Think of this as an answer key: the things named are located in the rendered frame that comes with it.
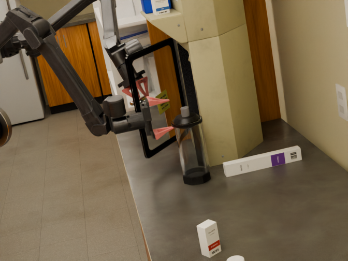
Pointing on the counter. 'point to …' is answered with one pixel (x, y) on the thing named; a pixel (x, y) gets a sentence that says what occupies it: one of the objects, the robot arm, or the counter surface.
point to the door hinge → (180, 72)
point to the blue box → (146, 5)
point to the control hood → (169, 24)
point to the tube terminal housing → (222, 76)
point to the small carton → (160, 6)
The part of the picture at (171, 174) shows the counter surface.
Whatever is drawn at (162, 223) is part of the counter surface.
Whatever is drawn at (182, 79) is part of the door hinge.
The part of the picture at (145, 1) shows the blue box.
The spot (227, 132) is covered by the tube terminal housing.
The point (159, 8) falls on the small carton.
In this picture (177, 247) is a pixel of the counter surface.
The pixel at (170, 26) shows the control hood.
